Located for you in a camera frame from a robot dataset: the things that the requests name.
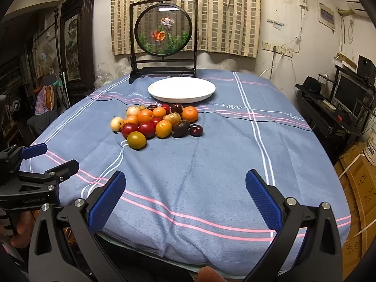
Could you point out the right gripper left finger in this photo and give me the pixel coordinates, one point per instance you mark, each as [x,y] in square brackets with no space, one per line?
[64,246]

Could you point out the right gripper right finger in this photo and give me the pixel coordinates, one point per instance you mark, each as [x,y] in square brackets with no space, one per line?
[307,245]

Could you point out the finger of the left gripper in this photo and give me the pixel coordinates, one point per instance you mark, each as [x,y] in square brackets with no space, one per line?
[64,171]
[33,151]

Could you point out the pale yellow apple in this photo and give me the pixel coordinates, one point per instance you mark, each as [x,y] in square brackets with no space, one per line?
[117,124]

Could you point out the olive green round fruit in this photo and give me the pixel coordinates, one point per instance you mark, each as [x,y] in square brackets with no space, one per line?
[136,140]

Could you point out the orange persimmon fruit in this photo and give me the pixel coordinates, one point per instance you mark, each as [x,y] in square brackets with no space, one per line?
[163,129]

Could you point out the dark brown oblong fruit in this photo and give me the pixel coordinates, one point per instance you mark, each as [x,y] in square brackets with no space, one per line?
[181,129]

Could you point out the large mandarin orange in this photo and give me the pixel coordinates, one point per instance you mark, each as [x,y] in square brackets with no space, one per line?
[190,114]

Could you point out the person's left hand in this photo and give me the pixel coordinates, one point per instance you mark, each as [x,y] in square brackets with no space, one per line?
[24,225]

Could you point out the red plum left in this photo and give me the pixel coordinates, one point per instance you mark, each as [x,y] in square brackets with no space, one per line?
[128,128]

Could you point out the small orange fruit left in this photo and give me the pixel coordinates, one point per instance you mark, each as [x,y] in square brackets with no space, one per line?
[132,119]

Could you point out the pale peach fruit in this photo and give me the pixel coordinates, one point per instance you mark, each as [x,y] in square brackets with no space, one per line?
[133,111]

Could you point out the white standing fan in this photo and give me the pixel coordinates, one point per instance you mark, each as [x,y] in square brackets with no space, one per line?
[45,57]

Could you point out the red tomato fruit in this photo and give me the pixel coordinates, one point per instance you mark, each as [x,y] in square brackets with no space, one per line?
[155,121]

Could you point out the dark red date fruit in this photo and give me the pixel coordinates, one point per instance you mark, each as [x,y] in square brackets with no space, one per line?
[152,107]

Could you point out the orange round fruit centre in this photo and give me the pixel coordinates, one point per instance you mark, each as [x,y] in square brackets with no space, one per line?
[159,112]

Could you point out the small red cherry tomato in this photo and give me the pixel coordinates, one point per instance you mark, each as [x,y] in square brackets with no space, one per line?
[166,107]

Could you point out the tan brown-striped fruit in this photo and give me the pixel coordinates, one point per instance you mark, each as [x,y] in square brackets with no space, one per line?
[174,118]

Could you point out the blue striped tablecloth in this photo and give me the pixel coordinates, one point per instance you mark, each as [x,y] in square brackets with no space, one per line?
[185,198]

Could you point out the black desk shelf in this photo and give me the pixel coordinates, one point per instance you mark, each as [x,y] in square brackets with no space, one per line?
[335,128]

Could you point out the dark red cherry fruit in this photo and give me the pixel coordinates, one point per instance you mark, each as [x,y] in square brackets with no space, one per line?
[196,130]

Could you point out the white round plate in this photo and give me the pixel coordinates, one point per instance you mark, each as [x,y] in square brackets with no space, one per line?
[181,90]

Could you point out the computer monitor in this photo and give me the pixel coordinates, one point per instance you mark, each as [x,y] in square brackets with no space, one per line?
[349,93]

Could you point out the goldfish embroidery round screen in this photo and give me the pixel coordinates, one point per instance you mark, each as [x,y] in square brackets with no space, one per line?
[163,38]

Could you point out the beige checked curtain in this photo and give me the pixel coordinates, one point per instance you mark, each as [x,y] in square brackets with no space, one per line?
[218,26]

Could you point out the dark framed wall painting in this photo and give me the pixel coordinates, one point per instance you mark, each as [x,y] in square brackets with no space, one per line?
[76,47]

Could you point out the white wall power strip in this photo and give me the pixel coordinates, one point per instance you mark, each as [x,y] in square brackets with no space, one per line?
[285,49]

